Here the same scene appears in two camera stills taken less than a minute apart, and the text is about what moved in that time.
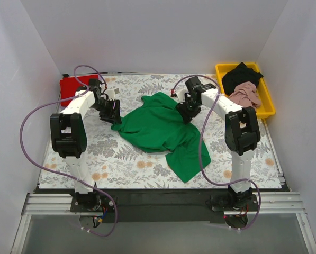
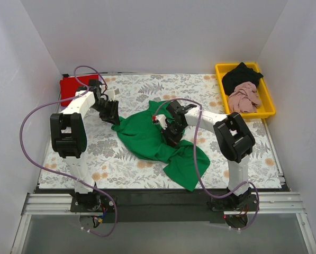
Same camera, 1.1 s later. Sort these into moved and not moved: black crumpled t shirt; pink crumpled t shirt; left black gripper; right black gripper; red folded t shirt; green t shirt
Moved: green t shirt; right black gripper
Not moved: pink crumpled t shirt; left black gripper; red folded t shirt; black crumpled t shirt
